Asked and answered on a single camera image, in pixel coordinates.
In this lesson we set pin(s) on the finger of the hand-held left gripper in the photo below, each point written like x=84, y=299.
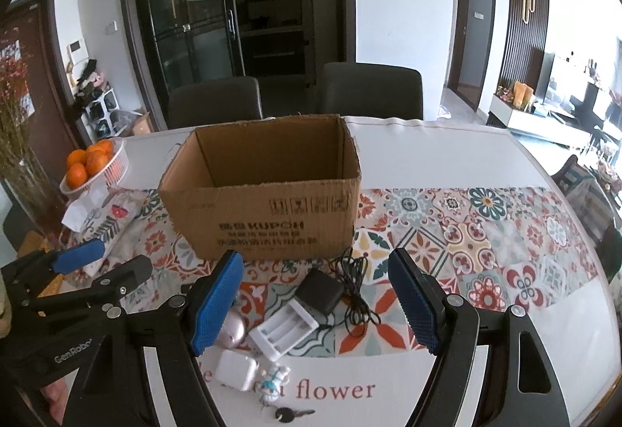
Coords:
x=127, y=272
x=77, y=257

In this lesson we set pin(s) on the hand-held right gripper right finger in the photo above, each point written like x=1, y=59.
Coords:
x=416, y=300

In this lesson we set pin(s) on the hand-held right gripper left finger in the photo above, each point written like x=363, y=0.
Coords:
x=217, y=305

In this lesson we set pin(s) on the silver egg-shaped case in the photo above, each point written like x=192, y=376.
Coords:
x=236, y=330

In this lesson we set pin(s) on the white battery charger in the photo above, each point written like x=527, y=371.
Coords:
x=282, y=330

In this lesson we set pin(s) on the brown cardboard box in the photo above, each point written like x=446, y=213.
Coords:
x=262, y=223

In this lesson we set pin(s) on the floral fabric tissue pouch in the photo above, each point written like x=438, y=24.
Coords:
x=114, y=213

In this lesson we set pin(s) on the white earbuds case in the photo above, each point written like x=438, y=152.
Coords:
x=233, y=369

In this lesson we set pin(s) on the glass vase with red branches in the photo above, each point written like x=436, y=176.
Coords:
x=34, y=193

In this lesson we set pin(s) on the orange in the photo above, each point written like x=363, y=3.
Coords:
x=76, y=176
x=105, y=147
x=76, y=158
x=98, y=162

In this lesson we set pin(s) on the white plastic fruit basket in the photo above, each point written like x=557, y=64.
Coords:
x=115, y=170

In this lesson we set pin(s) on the patterned tablecloth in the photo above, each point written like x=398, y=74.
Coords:
x=486, y=223

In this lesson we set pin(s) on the black-headed key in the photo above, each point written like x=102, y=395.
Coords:
x=282, y=416

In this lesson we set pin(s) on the white shoe rack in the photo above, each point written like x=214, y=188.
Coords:
x=99, y=113

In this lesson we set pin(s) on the small cardboard box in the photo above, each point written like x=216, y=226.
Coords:
x=142, y=123

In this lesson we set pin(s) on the brown entrance door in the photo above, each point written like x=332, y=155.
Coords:
x=48, y=82

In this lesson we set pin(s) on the pink plush toy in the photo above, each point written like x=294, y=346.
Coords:
x=99, y=79

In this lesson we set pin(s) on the dark upholstered chair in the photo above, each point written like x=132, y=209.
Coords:
x=369, y=89
x=214, y=103

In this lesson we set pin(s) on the wooden chair with cushion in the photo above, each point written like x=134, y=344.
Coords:
x=583, y=193

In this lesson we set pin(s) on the white low media cabinet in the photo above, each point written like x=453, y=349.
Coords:
x=534, y=120

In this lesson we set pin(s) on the dark glass sliding door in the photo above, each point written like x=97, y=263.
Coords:
x=194, y=18

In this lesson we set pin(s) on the dark wooden room door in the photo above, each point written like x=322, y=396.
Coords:
x=469, y=33

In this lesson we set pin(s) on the white wall intercom panel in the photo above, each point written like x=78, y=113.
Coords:
x=77, y=51

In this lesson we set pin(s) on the gold wall ornament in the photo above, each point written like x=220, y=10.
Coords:
x=528, y=1

